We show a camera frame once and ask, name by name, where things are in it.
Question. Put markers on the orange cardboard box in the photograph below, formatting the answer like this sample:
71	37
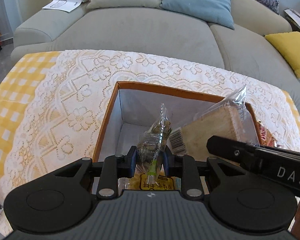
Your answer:
135	108

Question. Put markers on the red noodle snack packet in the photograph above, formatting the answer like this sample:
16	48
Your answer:
266	138

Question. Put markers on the clear green snack packet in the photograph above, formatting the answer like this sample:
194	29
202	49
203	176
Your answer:
151	146

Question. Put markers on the yellow cushion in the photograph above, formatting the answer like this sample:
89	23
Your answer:
288	45

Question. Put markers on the sliced bread bag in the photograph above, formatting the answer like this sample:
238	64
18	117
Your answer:
228	119

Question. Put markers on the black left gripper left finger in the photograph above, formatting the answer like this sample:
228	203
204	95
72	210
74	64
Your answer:
112	169

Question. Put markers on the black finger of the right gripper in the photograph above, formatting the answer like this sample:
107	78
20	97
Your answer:
231	150

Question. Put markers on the white booklet on armrest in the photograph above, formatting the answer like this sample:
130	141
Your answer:
64	5

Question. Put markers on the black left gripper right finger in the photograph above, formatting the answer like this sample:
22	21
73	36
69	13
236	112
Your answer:
185	168

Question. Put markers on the beige fabric sofa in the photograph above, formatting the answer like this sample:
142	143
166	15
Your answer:
157	31

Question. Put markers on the yellow checked tablecloth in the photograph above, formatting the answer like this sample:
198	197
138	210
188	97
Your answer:
17	89

